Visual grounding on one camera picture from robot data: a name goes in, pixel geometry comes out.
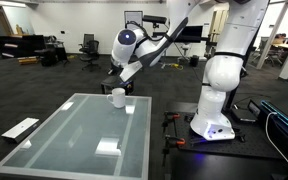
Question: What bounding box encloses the yellow flat object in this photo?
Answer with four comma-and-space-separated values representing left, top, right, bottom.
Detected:
17, 56, 40, 65

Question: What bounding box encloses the black flat controller box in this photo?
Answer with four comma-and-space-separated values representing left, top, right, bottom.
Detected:
230, 108, 257, 124

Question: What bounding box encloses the white whiteboard on stand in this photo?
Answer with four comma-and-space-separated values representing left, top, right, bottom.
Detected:
123, 10, 144, 30

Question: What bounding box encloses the black waste bin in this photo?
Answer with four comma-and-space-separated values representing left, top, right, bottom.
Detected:
189, 54, 200, 68

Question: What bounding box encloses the black box with blue light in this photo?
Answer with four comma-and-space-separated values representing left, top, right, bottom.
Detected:
100, 74, 135, 96

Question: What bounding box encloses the black mesh office chair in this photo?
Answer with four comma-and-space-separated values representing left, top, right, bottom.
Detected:
78, 39, 102, 72

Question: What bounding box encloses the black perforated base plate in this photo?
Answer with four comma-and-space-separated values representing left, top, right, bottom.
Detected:
165, 101, 285, 159

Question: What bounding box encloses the orange black bar clamp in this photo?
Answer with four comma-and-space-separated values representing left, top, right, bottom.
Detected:
162, 134, 187, 166
162, 111, 182, 134

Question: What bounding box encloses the white cable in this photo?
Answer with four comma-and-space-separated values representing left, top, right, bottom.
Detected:
264, 111, 288, 171

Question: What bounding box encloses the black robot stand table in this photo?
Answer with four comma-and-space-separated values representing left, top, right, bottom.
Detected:
163, 101, 288, 180

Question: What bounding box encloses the cluttered dark side table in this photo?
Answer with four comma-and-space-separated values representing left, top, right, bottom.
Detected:
44, 35, 68, 63

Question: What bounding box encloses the black camera on stand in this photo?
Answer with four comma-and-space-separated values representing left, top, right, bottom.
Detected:
142, 14, 168, 30

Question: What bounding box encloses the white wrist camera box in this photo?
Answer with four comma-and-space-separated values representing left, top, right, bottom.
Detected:
118, 61, 144, 83

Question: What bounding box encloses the white ceramic mug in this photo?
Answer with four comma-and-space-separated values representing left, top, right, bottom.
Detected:
106, 87, 127, 109

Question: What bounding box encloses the black device with blue strip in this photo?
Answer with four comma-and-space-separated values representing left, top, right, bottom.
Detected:
247, 99, 288, 168

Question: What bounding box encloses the yellow cable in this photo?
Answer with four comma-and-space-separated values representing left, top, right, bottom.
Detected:
162, 62, 184, 71

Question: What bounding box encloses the black computer monitor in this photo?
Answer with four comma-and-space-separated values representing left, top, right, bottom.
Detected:
175, 25, 204, 44

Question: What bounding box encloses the dark storage cabinet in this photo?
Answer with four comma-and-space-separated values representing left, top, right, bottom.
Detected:
0, 34, 47, 59

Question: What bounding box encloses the grey backed office chair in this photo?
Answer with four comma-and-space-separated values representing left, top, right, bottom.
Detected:
81, 33, 96, 48

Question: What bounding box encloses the black low stool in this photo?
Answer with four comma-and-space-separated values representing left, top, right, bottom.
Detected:
33, 48, 59, 67

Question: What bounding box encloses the white flat box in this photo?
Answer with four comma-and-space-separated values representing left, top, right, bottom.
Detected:
1, 117, 41, 144

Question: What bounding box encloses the white tape patch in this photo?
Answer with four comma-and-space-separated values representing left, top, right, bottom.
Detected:
125, 104, 137, 115
20, 139, 32, 150
95, 137, 122, 157
61, 101, 74, 111

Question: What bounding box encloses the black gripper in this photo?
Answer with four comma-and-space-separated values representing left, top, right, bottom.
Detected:
109, 57, 127, 88

